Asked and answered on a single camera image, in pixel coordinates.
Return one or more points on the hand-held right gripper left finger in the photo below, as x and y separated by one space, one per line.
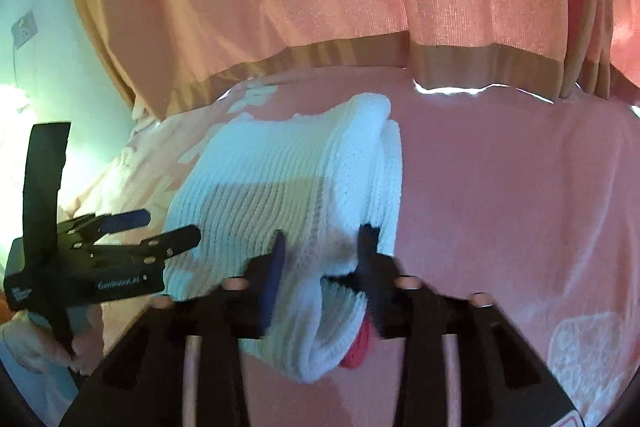
275 277

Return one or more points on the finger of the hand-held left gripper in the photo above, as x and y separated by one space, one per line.
125 219
175 239

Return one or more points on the person's left hand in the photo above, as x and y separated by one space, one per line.
35 347

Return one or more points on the white wall socket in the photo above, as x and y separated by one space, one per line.
24 29

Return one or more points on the white red black knit sweater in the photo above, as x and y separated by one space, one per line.
260 187

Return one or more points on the white fluffy object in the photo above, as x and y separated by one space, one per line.
12 99

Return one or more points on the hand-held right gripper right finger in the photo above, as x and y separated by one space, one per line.
372 267

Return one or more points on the pink patterned bed sheet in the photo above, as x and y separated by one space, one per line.
500 217

